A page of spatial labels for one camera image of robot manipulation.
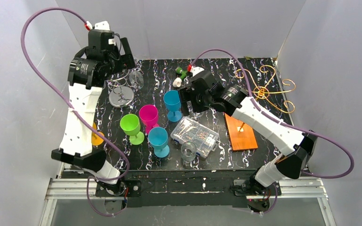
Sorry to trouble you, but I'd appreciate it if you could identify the clear glass back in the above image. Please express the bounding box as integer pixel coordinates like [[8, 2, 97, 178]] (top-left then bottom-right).
[[129, 69, 144, 91]]

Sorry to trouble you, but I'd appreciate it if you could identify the teal plastic wine glass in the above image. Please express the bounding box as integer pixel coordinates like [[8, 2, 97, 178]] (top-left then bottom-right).
[[164, 90, 182, 122]]

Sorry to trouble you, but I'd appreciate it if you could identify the clear glass front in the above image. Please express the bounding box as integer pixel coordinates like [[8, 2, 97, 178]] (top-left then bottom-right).
[[181, 142, 197, 165]]

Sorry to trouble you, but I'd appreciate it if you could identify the blue plastic wine glass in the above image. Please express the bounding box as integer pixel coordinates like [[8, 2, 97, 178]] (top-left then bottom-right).
[[148, 127, 170, 158]]

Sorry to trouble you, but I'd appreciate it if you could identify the green plastic wine glass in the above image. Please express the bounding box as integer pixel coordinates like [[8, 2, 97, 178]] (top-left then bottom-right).
[[120, 114, 145, 145]]

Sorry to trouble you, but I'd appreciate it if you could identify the orange plastic wine glass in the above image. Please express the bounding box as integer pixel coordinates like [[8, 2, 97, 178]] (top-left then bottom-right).
[[91, 123, 105, 146]]

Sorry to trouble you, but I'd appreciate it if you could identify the clear wine glass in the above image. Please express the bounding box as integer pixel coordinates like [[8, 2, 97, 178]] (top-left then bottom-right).
[[193, 112, 204, 118]]

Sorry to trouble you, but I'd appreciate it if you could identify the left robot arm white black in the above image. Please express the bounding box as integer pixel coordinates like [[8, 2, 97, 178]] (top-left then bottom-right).
[[51, 29, 135, 185]]

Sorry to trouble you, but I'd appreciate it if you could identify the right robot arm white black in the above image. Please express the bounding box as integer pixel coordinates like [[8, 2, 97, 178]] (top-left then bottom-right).
[[178, 71, 316, 188]]

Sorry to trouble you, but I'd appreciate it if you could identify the magenta plastic wine glass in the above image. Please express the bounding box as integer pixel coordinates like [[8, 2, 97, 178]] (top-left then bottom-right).
[[139, 105, 159, 135]]

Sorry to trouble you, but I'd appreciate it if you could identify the green white toy drill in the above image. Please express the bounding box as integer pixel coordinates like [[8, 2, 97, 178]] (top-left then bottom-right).
[[173, 65, 192, 88]]

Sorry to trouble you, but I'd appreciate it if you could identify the clear plastic screw box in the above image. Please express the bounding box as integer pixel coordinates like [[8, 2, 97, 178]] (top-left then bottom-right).
[[170, 116, 220, 158]]

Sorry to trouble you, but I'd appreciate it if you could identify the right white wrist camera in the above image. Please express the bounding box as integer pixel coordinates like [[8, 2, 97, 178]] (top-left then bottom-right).
[[187, 65, 204, 77]]

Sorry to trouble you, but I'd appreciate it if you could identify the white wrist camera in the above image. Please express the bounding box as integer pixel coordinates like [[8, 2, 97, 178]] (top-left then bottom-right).
[[84, 21, 110, 31], [187, 65, 204, 77]]

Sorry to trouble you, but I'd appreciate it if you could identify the silver wire wine glass rack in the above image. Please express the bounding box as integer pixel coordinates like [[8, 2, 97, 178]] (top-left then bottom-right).
[[106, 70, 135, 108]]

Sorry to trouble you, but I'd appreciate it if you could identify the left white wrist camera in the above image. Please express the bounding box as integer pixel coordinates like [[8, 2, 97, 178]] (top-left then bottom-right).
[[84, 21, 110, 31]]

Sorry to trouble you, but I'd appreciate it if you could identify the gold wire wine glass rack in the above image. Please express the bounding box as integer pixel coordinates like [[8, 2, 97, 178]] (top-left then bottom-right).
[[224, 65, 296, 153]]

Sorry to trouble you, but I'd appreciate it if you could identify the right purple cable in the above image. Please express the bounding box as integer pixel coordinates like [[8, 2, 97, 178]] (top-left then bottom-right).
[[191, 48, 355, 215]]

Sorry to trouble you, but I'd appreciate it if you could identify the purple cable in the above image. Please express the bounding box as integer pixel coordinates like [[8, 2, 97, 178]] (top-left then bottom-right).
[[21, 7, 131, 217], [191, 48, 355, 215]]

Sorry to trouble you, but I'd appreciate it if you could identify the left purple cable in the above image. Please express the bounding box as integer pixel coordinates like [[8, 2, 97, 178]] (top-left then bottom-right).
[[21, 7, 131, 217]]

